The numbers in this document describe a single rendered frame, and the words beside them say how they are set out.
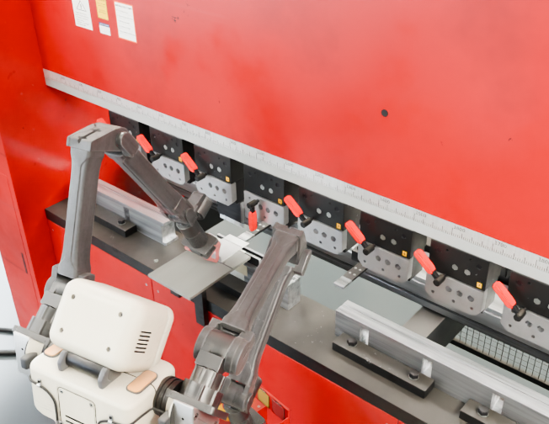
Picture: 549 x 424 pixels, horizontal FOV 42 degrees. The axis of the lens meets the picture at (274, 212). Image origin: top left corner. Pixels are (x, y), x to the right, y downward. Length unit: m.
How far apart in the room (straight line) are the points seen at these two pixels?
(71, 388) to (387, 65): 0.96
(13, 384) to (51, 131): 1.22
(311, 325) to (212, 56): 0.83
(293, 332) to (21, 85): 1.28
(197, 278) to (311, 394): 0.48
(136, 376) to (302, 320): 0.77
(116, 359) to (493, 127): 0.89
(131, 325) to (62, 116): 1.45
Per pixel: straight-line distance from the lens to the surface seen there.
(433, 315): 2.24
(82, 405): 1.58
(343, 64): 1.70
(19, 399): 3.38
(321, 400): 2.16
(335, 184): 1.84
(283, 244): 1.73
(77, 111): 2.83
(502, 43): 1.49
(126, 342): 1.48
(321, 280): 3.78
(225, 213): 2.25
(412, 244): 1.79
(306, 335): 2.15
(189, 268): 2.21
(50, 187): 2.86
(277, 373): 2.23
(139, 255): 2.52
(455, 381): 1.98
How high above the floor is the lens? 2.31
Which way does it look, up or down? 32 degrees down
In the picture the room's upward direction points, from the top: 1 degrees counter-clockwise
